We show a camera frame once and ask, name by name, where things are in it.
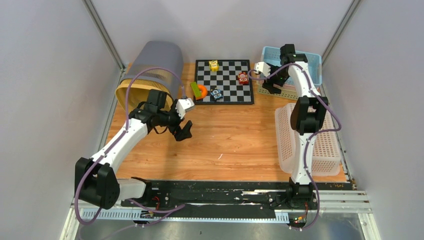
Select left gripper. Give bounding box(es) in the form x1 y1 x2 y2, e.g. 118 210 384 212
157 99 192 141

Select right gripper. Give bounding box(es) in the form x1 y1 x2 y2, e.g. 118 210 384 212
263 63 290 95

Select pink plastic basket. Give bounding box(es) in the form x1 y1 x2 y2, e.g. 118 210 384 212
256 75 320 94

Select light blue plastic basket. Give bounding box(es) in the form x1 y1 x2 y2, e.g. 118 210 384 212
261 46 322 88

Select large white plastic basket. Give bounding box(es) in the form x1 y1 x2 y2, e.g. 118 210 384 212
274 102 342 177

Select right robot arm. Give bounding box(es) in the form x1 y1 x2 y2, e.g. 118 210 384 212
255 43 329 209

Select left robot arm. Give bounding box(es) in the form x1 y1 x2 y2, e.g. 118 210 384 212
75 89 195 210

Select red owl toy block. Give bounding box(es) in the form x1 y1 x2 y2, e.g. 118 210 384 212
237 71 250 85

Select green plastic basket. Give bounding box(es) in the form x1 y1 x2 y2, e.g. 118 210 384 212
256 83 298 101

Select black and white chessboard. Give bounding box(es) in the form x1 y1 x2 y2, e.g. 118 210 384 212
194 59 255 105

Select orange arch toy block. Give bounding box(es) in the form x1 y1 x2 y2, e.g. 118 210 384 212
193 84 208 100

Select blue owl toy block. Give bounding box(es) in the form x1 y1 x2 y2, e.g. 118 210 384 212
210 88 224 102

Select yellow owl toy block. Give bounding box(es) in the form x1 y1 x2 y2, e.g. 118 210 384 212
208 60 220 72

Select grey and yellow laundry bin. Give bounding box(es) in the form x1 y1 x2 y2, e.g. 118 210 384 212
115 40 184 111

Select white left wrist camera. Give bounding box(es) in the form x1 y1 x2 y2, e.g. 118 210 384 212
175 97 195 120

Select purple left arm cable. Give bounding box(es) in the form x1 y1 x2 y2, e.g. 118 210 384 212
73 66 188 227

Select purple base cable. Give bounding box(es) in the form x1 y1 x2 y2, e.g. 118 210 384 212
76 195 189 240

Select black metal base rail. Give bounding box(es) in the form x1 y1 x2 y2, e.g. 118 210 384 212
119 178 355 221

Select right aluminium frame post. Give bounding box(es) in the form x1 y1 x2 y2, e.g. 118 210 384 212
322 0 363 66

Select aluminium frame post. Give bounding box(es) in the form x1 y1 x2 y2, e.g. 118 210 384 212
82 0 126 73
322 0 363 66

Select left aluminium frame post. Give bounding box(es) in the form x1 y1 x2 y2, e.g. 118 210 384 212
82 0 126 73

